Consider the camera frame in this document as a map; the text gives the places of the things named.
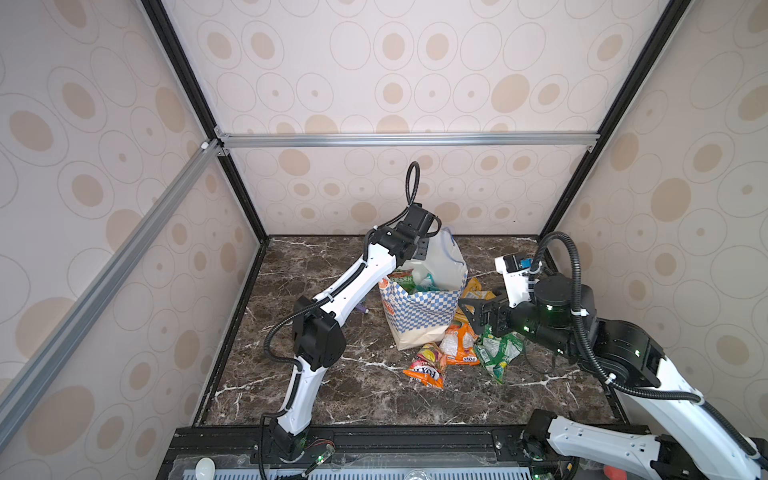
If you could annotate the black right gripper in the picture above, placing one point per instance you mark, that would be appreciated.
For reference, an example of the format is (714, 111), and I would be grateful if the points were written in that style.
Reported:
(491, 314)

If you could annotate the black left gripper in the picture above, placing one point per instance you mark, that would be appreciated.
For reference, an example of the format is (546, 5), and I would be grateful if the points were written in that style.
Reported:
(424, 247)

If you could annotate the orange snack packet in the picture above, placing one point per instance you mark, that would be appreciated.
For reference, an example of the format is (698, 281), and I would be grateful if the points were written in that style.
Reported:
(457, 354)

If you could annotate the green snack packet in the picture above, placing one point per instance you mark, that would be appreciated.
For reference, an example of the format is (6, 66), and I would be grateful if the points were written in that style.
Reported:
(496, 353)

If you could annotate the blue checkered paper bag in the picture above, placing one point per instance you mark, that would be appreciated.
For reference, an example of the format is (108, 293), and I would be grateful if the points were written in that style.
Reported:
(421, 314)

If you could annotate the red yellow snack packet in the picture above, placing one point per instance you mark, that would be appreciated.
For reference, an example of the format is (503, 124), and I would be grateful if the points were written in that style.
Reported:
(429, 366)

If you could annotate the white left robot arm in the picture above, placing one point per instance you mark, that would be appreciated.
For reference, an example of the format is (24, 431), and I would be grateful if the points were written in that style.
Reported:
(311, 339)

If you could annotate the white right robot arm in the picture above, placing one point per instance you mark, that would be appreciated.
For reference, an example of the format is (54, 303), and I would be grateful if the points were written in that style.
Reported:
(547, 303)

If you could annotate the red emergency button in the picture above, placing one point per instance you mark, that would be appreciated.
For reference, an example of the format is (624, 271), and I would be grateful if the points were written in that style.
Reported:
(613, 473)

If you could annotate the white round knob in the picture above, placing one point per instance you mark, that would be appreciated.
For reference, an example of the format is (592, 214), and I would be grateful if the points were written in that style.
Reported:
(205, 469)

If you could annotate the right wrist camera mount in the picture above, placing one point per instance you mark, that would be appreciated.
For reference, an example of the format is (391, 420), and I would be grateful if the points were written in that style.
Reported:
(515, 270)

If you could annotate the aluminium rail back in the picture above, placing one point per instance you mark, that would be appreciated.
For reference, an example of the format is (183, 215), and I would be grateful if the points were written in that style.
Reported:
(228, 141)

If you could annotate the aluminium rail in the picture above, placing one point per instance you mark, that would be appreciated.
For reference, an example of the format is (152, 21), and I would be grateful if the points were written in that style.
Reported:
(228, 141)
(38, 374)

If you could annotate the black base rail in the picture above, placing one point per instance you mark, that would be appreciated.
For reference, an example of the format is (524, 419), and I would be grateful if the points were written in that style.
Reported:
(370, 448)

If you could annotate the black corner frame post left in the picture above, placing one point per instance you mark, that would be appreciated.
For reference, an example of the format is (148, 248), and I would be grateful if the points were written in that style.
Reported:
(160, 22)

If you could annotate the black corner frame post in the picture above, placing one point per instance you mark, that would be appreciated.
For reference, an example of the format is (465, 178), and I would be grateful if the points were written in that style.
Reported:
(160, 22)
(652, 50)

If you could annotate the black corner frame post right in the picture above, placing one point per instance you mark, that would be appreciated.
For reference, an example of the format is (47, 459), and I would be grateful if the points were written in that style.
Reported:
(652, 50)

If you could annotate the aluminium rail left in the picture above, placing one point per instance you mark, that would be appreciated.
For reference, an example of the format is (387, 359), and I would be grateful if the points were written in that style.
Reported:
(38, 374)

